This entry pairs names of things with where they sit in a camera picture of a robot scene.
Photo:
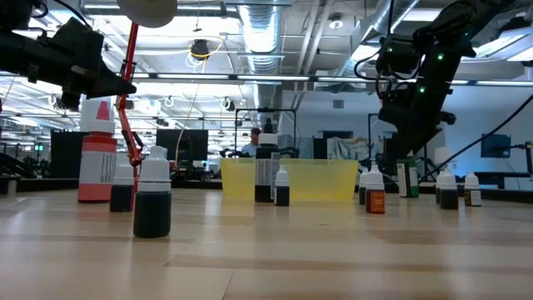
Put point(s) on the small orange label bottle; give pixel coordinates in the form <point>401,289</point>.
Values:
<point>375,202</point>

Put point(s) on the black cap food coloring bottle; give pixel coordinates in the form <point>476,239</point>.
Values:
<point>264,158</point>

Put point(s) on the black metal station frame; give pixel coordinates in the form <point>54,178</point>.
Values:
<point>250,110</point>

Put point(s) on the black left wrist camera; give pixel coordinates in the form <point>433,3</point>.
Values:
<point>79,41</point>

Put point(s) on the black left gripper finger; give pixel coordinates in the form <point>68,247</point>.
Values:
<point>100,77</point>
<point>121,89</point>

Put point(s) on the grey cover cloth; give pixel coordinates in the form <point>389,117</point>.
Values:
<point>354,148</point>

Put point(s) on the black background monitor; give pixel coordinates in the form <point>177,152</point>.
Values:
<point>187,143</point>

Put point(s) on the small brown label bottle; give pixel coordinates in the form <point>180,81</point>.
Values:
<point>472,196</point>

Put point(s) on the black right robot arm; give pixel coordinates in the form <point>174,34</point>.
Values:
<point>441,62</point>

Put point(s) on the yellow plastic tray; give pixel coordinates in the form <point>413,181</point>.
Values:
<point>316,179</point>

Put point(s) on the black partition panel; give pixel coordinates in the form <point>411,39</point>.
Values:
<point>66,154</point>

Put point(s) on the dark background table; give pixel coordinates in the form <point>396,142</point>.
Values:
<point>499,177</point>

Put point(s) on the long ceiling light strip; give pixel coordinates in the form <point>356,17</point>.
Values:
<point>270,77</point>

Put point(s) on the black ceiling camera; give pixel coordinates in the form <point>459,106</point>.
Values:
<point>200,48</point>

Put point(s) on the pink cap food coloring bottle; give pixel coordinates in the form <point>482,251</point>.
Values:
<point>98,166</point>

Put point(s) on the silver diagonal ceiling duct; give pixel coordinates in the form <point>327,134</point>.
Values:
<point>366,33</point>

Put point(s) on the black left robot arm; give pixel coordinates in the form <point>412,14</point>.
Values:
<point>12,50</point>

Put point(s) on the red desk lamp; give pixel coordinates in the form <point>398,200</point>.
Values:
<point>132,54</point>

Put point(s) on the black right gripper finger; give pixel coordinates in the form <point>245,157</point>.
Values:
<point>424,141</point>
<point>395,143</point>

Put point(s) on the monitor on swing arm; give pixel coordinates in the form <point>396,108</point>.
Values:
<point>495,146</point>

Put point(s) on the green food coloring bottle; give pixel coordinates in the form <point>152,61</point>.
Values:
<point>408,183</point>

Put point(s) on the person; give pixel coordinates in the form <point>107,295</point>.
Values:
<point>252,146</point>

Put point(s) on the silver round ceiling duct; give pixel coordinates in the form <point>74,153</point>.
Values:
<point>261,33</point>

